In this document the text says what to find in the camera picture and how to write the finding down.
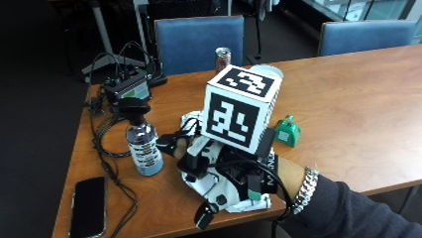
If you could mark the clear bottle with black cap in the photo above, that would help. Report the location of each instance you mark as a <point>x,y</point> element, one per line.
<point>144,148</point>

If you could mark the white cube with black markers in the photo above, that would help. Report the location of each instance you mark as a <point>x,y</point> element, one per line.
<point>234,109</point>

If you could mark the black electronics box green label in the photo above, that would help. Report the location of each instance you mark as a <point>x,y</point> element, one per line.
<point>126,87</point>

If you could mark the small green container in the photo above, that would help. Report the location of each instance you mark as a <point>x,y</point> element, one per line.
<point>287,132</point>

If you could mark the black smartphone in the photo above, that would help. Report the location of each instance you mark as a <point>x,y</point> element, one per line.
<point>88,206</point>

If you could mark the slim drink can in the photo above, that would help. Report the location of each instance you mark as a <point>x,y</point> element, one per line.
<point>222,59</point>

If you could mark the blue padded chair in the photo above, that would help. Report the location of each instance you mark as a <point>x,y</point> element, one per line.
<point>197,44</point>
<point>365,37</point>

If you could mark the white paper cup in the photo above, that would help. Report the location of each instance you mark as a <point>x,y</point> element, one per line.
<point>269,71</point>

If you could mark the white stand pole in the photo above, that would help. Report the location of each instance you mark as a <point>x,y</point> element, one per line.
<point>102,29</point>

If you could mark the black floor stand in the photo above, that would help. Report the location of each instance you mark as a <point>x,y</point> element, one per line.
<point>257,33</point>

